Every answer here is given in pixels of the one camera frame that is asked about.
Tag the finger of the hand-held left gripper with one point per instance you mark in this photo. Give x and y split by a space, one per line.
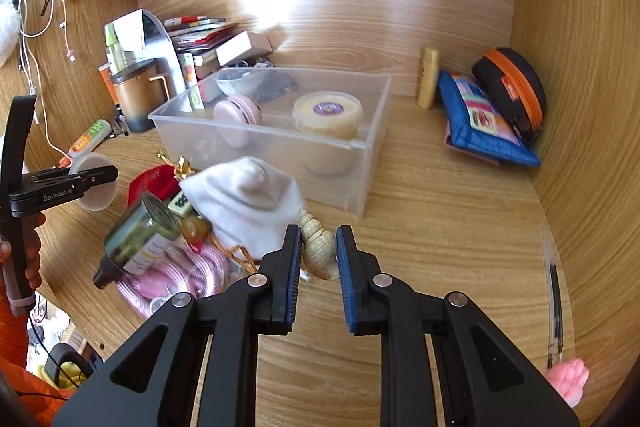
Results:
100 182
60 174

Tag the beige spiral seashell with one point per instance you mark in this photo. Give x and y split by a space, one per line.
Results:
317 252

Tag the red white pen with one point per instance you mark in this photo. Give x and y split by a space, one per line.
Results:
187 22

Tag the pink foot-shaped toy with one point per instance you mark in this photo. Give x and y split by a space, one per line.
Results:
567 379

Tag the yellow tube bottle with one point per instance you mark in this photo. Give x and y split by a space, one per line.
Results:
428 77

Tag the silver metal bookend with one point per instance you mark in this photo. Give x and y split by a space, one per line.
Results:
162 47

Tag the wooden desk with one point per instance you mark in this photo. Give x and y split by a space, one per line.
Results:
425 217

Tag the black pen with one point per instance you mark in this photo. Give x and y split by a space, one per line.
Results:
554 307

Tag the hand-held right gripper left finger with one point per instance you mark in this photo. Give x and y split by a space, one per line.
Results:
294 287

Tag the small white green tile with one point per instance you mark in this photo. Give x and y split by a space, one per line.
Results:
179 203

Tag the green orange glue tube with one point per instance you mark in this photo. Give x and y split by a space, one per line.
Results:
90 138

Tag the white round plastic cup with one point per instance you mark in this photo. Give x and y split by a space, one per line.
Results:
97 199

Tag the person's left forearm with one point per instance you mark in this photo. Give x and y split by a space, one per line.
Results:
15 347

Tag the person's left hand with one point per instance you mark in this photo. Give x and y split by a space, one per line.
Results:
35 252

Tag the white paper card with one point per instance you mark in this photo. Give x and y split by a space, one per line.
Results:
127 32

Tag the blue patterned zip pouch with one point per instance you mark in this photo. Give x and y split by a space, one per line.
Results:
480 122

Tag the green spray bottle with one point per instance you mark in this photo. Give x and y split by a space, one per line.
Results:
111 47

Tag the red fabric pouch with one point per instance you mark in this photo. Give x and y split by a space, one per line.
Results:
150 184

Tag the brown mug with lid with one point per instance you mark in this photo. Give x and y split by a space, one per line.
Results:
135 99

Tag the green glass bottle black cap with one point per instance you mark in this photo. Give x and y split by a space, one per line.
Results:
140 237

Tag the amber bead tassel charm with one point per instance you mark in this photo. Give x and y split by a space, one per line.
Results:
192 229

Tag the clear plastic storage bin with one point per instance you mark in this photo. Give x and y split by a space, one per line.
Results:
360 167

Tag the black case with orange zip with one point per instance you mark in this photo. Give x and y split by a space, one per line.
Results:
520 87

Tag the cream tub with purple label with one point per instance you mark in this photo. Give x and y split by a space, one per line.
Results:
327 114

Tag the clear glass bowl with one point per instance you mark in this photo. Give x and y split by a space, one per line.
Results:
239 82

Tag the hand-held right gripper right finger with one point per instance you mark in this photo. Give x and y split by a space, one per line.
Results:
347 287

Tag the yellow black object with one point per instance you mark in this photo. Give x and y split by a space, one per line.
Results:
67 364

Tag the white plush toy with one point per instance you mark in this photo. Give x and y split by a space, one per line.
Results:
7 27

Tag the stack of books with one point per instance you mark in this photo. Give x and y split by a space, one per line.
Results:
200 42

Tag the pink round compact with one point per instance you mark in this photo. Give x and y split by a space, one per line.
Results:
235 117

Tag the orange cosmetic tube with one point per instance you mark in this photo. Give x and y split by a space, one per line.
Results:
106 82

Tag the gold ornament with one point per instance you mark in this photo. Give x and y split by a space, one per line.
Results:
181 164

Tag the white cardboard box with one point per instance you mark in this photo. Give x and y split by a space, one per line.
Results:
245 47

